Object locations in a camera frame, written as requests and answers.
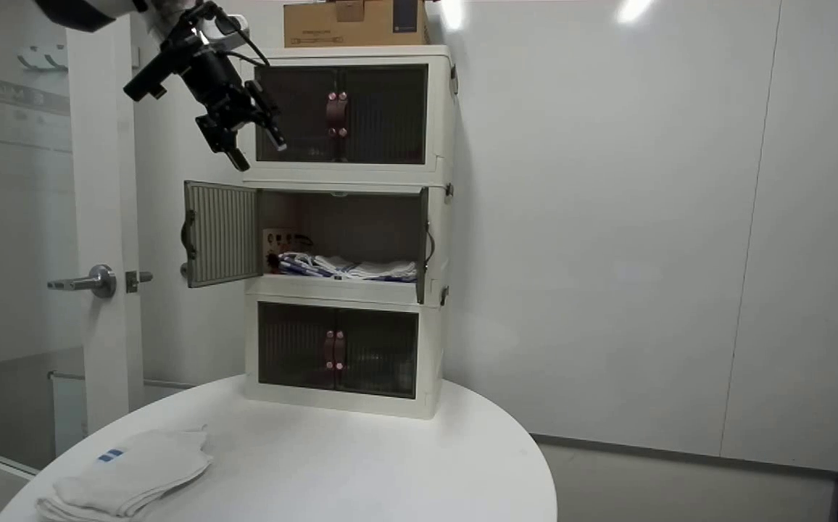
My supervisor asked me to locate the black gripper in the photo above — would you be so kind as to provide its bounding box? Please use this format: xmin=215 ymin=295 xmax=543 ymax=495
xmin=181 ymin=41 xmax=291 ymax=173

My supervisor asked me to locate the smoked translucent cabinet door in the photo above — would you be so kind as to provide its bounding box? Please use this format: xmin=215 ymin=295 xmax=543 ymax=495
xmin=336 ymin=64 xmax=433 ymax=165
xmin=258 ymin=302 xmax=339 ymax=392
xmin=414 ymin=186 xmax=439 ymax=308
xmin=181 ymin=176 xmax=262 ymax=290
xmin=333 ymin=303 xmax=421 ymax=400
xmin=256 ymin=64 xmax=339 ymax=163

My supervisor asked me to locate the white stacked storage cabinet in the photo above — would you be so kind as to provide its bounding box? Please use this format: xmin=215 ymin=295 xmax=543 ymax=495
xmin=240 ymin=41 xmax=459 ymax=419

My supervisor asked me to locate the cardboard box with black label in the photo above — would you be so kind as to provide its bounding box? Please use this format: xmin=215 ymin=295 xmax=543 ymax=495
xmin=282 ymin=0 xmax=433 ymax=48

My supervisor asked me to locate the white door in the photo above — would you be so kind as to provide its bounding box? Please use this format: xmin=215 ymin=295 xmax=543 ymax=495
xmin=0 ymin=0 xmax=146 ymax=522

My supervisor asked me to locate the blue and white cloth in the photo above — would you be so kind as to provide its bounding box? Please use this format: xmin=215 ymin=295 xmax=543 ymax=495
xmin=275 ymin=248 xmax=424 ymax=286

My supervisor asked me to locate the silver door latch plate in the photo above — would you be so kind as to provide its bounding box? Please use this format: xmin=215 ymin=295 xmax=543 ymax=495
xmin=123 ymin=270 xmax=157 ymax=295

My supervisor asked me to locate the white coat hook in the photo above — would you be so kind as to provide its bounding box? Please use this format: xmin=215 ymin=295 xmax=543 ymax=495
xmin=15 ymin=41 xmax=66 ymax=76

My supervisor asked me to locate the folded white towel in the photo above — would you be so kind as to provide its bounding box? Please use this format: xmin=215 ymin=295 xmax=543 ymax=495
xmin=34 ymin=419 xmax=215 ymax=522

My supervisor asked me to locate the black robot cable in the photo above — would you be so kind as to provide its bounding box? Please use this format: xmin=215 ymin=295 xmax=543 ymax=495
xmin=197 ymin=2 xmax=272 ymax=68

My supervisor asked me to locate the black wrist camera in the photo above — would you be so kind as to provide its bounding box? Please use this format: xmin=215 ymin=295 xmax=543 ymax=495
xmin=123 ymin=52 xmax=194 ymax=103

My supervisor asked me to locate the silver door lever handle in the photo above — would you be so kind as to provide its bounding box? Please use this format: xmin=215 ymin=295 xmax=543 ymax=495
xmin=44 ymin=261 xmax=120 ymax=302

